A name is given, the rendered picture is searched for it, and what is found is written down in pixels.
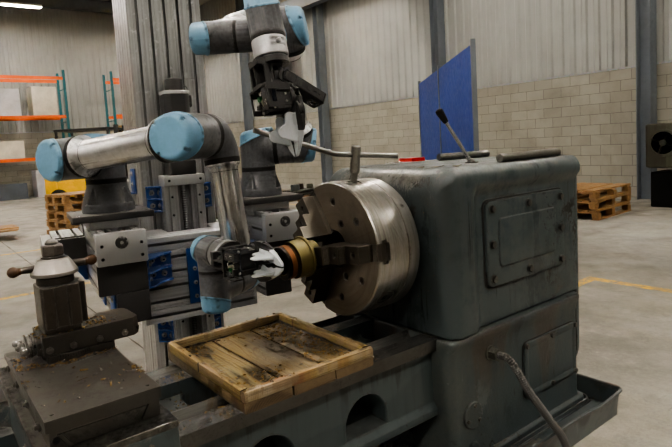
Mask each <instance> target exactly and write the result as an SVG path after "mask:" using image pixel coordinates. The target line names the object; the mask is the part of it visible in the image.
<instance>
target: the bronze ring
mask: <svg viewBox="0 0 672 447"><path fill-rule="evenodd" d="M318 246H319V245H318V244H317V243H316V242H315V241H314V240H307V239H306V238H304V237H302V236H297V237H295V238H294V239H293V240H291V241H288V242H285V243H284V244H283V245H282V246H278V247H277V248H275V249H274V250H275V251H276V252H277V254H278V255H279V257H280V258H281V260H282V261H283V264H284V271H283V272H282V273H281V274H280V275H279V278H281V279H282V280H290V279H293V278H294V279H298V278H301V277H303V276H306V277H309V276H312V275H313V274H314V273H315V271H316V267H317V266H319V265H317V259H316V254H315V251H314V247H318Z"/></svg>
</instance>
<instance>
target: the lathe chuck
mask: <svg viewBox="0 0 672 447"><path fill-rule="evenodd" d="M348 181H351V180H343V181H334V182H326V183H322V184H320V185H318V186H316V187H315V188H314V192H315V194H316V196H317V198H318V201H319V203H320V205H321V208H322V210H323V212H324V214H325V217H326V219H327V221H328V224H329V226H330V228H331V229H332V230H336V231H338V232H339V234H338V235H337V236H336V237H335V238H332V239H329V240H328V239H326V240H325V241H323V242H317V244H318V245H319V246H323V245H328V244H333V243H339V242H353V243H366V244H382V240H385V242H386V243H387V252H388V260H386V261H387V263H384V262H382V261H381V262H374V261H373V262H370V263H366V264H361V265H355V264H347V263H346V264H344V265H343V266H342V267H341V268H339V267H338V268H335V270H334V273H333V277H332V281H331V284H330V288H329V291H328V295H327V299H326V302H325V307H327V308H328V309H329V310H331V311H332V312H334V313H336V314H339V315H342V316H353V315H356V314H360V313H363V312H366V311H369V310H373V309H376V308H379V307H383V306H385V305H387V304H389V303H391V302H392V301H393V300H394V299H395V298H396V297H397V296H398V294H399V293H400V291H401V290H402V288H403V286H404V283H405V280H406V277H407V273H408V268H409V243H408V236H407V232H406V228H405V225H404V222H403V219H402V217H401V214H400V212H399V210H398V208H397V207H396V205H395V203H394V202H393V200H392V199H391V198H390V196H389V195H388V194H387V193H386V192H385V191H384V190H383V189H382V188H381V187H379V186H378V185H376V184H375V183H373V182H371V181H368V180H364V179H357V182H360V183H361V184H351V183H347V182H348ZM387 293H390V296H389V297H388V298H387V299H386V300H384V301H382V302H378V301H379V299H380V298H381V297H382V296H383V295H385V294H387Z"/></svg>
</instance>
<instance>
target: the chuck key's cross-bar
mask: <svg viewBox="0 0 672 447"><path fill-rule="evenodd" d="M252 132H253V133H255V134H259V135H262V136H265V137H269V134H270V133H271V132H268V131H264V130H261V129H258V128H253V131H252ZM302 147H303V148H306V149H310V150H313V151H317V152H320V153H323V154H327V155H330V156H334V157H350V158H351V157H352V153H351V152H336V151H332V150H329V149H325V148H322V147H318V146H315V145H312V144H308V143H305V142H303V143H302ZM360 158H398V153H361V154H360Z"/></svg>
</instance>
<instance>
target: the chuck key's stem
mask: <svg viewBox="0 0 672 447"><path fill-rule="evenodd" d="M351 153H352V157H351V162H350V173H351V183H353V184H357V174H358V173H359V170H360V154H361V146H359V145H352V146H351Z"/></svg>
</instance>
